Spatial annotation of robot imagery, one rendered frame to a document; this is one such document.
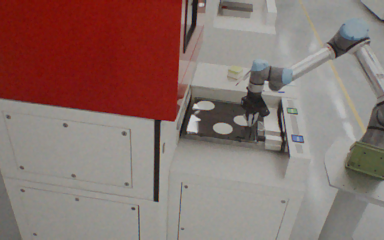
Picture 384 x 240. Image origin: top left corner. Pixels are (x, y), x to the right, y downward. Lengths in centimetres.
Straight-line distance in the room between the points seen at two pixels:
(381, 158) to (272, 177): 52
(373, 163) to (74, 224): 143
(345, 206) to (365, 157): 32
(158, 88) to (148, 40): 17
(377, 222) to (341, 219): 89
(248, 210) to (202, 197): 23
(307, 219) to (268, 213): 99
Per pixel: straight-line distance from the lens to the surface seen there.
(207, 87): 203
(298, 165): 163
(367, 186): 182
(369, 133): 186
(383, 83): 176
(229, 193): 166
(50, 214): 176
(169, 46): 108
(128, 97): 120
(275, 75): 167
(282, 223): 180
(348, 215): 205
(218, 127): 179
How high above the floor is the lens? 189
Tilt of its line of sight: 33 degrees down
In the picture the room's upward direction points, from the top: 5 degrees clockwise
